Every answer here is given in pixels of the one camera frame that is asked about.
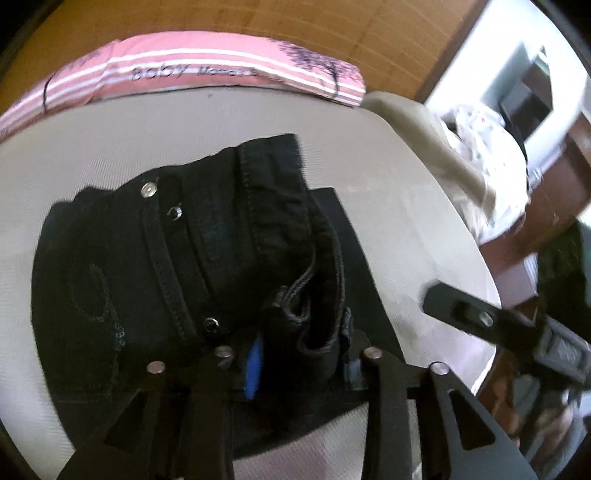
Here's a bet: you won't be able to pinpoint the black denim pants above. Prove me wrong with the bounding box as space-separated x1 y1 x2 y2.
31 134 401 457

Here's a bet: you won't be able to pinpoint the pink striped Baby pillow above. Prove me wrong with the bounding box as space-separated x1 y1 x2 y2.
1 31 366 140

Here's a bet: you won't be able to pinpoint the wooden bamboo headboard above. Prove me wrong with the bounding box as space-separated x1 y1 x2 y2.
0 0 491 100

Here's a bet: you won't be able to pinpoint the beige blanket beside bed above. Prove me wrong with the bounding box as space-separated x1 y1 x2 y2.
362 92 530 245

